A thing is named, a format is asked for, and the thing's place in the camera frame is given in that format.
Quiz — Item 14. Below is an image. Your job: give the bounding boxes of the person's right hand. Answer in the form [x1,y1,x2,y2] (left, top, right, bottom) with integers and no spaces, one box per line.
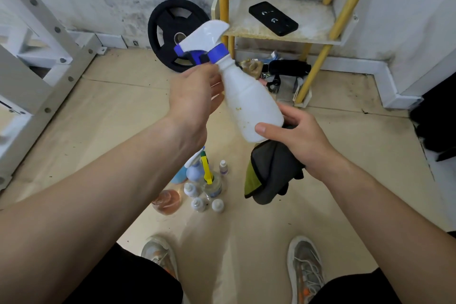
[255,102,342,181]

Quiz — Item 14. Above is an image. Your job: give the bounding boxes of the person's left hand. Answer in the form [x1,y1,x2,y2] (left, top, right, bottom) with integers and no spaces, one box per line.
[167,63,225,151]

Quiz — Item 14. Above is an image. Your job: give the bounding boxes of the green microfibre cloth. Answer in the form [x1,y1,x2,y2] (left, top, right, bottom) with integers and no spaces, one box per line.
[244,123,306,206]

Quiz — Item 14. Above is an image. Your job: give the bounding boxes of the round white bottle blue-tipped sprayer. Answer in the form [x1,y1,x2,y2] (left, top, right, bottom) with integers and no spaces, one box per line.
[173,19,285,144]

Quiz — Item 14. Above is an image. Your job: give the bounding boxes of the pale blue bottle white sprayer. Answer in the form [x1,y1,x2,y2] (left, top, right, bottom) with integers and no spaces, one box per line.
[185,147,206,183]

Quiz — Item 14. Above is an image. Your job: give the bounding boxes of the blue spray bottle pink trigger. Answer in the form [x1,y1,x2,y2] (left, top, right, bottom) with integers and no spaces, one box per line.
[170,166,189,185]

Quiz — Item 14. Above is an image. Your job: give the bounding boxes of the clear bottle yellow green sprayer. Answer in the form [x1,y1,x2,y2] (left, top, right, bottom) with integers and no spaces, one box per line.
[199,151,223,199]

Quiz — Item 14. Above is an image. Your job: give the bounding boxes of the orange spray bottle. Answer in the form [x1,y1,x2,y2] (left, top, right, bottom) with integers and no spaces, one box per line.
[151,189,183,216]

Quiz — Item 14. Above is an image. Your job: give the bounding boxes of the black phone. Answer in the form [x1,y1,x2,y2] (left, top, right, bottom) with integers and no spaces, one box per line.
[248,1,300,37]

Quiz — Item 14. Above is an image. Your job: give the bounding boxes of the white shelf yellow poles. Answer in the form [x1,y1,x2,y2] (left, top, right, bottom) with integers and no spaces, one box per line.
[211,0,384,108]

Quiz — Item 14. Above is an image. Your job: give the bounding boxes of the person's left forearm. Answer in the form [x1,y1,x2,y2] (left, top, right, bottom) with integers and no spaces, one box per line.
[0,116,207,304]

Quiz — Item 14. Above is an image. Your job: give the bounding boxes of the person's right forearm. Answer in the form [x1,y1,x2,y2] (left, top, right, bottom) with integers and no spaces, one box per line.
[320,157,456,304]

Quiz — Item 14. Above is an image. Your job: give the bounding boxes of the person's right grey shoe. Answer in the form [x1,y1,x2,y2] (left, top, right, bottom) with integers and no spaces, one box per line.
[286,236,325,304]

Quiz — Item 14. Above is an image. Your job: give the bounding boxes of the person's grey shoe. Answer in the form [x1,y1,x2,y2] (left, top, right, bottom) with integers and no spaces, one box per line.
[286,236,325,304]
[141,236,179,279]

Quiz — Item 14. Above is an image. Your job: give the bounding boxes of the person's left grey shoe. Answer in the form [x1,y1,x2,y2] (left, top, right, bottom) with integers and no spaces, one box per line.
[141,236,179,279]

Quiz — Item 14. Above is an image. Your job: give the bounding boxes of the tan fuzzy glove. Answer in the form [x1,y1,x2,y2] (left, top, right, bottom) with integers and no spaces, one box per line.
[238,58,264,75]

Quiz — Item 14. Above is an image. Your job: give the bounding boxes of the black weight plate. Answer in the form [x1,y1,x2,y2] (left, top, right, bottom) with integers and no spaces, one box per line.
[148,0,211,74]

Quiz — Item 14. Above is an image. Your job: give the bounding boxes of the black shorts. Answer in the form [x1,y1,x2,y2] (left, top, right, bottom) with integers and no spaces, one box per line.
[64,230,456,304]

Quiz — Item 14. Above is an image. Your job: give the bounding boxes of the black ring grip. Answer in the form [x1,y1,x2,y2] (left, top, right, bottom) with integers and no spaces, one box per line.
[266,75,282,94]

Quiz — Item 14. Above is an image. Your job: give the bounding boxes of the white metal rack frame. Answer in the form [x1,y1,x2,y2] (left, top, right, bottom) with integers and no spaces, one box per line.
[0,0,107,192]

